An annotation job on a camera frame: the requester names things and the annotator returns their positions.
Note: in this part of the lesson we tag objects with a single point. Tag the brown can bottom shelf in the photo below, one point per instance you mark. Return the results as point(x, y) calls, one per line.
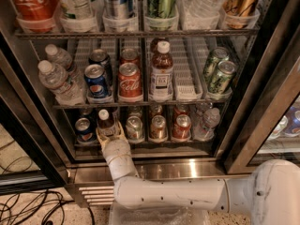
point(158, 131)

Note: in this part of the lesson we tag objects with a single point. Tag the rear dark can middle shelf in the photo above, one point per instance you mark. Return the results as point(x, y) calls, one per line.
point(101, 57)

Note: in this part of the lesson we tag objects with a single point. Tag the rear green can middle shelf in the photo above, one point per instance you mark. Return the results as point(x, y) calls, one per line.
point(214, 57)

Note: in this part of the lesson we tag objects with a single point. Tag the brown tea bottle bottom shelf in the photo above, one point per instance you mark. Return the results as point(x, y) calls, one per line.
point(106, 124)

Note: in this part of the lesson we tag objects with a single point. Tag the front Pepsi can middle shelf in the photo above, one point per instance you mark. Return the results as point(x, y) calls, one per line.
point(94, 76)

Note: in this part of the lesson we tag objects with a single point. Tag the green label bottle top shelf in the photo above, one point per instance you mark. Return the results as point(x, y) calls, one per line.
point(76, 9)

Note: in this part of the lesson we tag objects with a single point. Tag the large Coca-Cola bottle top shelf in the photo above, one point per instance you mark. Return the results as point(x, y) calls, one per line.
point(35, 11)

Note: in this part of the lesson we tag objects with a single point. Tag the clear water bottle bottom shelf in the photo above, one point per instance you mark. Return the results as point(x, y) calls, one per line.
point(204, 130)

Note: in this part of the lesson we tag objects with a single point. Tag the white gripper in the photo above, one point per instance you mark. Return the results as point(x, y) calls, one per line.
point(115, 149)

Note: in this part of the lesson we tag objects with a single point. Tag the front Coca-Cola can middle shelf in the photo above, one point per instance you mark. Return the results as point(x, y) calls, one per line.
point(129, 77)

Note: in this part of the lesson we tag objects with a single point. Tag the glass fridge door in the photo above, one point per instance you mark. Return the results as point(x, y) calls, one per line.
point(28, 161)
point(277, 96)

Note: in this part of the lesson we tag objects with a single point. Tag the green can top shelf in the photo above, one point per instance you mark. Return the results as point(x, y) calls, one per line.
point(160, 13)

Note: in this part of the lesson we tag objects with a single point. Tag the empty white shelf tray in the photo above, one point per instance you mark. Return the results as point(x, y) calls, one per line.
point(186, 83)

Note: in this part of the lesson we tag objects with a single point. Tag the rear red can middle shelf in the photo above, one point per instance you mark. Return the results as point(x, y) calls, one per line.
point(129, 55)

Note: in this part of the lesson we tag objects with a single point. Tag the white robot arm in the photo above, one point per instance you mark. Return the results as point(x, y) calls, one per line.
point(270, 195)

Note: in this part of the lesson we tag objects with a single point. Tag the tea bottle middle shelf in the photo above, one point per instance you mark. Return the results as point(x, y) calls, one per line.
point(161, 83)

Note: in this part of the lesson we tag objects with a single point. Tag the rear water bottle middle shelf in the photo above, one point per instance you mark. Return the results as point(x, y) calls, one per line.
point(63, 58)

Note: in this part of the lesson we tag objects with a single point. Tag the silver green can bottom shelf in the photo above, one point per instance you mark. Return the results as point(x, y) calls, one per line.
point(134, 128)

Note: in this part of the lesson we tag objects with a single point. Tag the front water bottle middle shelf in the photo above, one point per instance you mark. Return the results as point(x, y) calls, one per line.
point(67, 92)

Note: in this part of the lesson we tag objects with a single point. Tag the gold can top shelf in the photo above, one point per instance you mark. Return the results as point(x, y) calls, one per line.
point(239, 12)

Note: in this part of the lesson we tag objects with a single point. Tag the red can shelf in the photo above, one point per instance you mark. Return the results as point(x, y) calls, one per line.
point(129, 55)
point(181, 127)

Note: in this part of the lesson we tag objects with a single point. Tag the silver blue can top shelf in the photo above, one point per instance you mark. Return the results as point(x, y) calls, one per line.
point(119, 9)

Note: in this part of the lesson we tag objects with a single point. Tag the blue Pepsi can bottom shelf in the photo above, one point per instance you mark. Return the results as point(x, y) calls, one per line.
point(85, 131)

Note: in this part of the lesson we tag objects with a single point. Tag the right glass fridge door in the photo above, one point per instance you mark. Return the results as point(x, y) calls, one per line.
point(277, 96)

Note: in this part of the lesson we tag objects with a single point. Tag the water bottle top shelf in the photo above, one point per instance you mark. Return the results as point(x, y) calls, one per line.
point(203, 0)

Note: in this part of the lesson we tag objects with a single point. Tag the red can bottom shelf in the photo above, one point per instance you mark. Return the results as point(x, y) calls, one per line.
point(181, 127)

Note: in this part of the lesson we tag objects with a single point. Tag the front green can middle shelf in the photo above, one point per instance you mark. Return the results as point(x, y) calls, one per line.
point(222, 77)

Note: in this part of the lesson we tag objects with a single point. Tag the left glass fridge door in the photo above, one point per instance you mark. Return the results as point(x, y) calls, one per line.
point(28, 161)

